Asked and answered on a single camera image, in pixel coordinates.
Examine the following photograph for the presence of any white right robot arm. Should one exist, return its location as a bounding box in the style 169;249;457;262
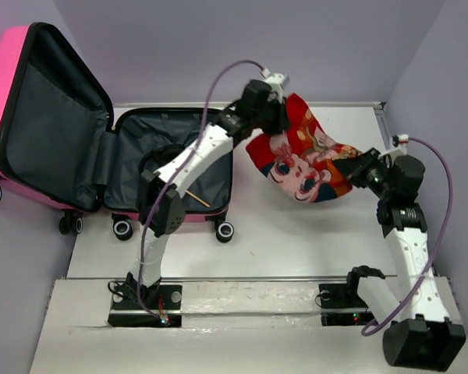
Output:
335;148;466;372

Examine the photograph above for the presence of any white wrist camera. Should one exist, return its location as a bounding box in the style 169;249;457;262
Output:
261;68;289;101
379;134;410;161

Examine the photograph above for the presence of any wooden chopstick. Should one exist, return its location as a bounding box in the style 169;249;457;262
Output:
185;190;211;208

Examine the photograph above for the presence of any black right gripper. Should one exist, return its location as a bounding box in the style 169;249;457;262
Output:
332;147;395;200

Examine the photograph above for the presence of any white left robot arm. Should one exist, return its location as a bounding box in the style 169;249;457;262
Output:
127;73;289;308

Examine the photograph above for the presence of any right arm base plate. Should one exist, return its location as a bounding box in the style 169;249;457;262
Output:
314;278;399;327

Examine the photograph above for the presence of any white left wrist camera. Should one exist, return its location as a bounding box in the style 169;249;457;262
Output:
261;68;289;101

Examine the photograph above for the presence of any red patterned cloth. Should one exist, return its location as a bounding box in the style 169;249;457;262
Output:
246;93;361;203

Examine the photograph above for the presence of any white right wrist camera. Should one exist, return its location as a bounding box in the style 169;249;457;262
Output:
379;134;410;161

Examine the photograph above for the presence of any pink hard-shell suitcase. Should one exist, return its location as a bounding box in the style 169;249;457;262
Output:
0;22;218;241

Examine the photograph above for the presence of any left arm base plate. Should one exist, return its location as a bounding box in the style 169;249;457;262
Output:
107;280;183;328

